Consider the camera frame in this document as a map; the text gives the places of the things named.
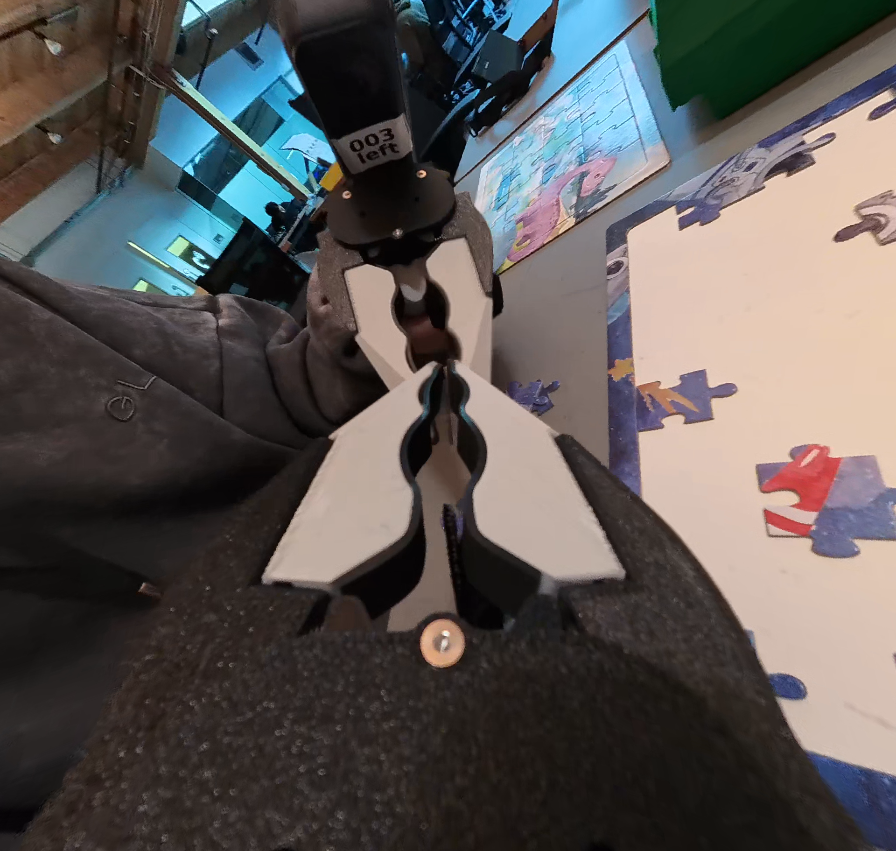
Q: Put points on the blue orange star puzzle piece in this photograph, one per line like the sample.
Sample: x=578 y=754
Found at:
x=689 y=399

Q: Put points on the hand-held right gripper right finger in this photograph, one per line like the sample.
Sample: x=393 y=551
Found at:
x=546 y=508

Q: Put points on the colourful dinosaur puzzle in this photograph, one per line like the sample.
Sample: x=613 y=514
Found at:
x=581 y=158

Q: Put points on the purple grey banded puzzle piece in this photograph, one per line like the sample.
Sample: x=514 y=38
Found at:
x=875 y=217

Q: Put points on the person's left forearm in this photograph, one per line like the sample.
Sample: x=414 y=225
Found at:
x=329 y=375

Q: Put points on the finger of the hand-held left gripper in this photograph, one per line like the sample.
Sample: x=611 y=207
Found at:
x=472 y=305
x=374 y=305

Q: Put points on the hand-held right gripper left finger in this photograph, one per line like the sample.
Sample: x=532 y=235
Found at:
x=343 y=515

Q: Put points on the blue space puzzle tray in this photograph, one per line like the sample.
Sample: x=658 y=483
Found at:
x=735 y=305

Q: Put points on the ceiling spot lamp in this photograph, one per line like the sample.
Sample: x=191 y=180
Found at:
x=52 y=135
x=49 y=42

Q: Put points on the green plastic bin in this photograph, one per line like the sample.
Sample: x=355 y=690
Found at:
x=770 y=25

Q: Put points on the person's left hand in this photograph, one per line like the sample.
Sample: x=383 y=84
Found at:
x=428 y=340

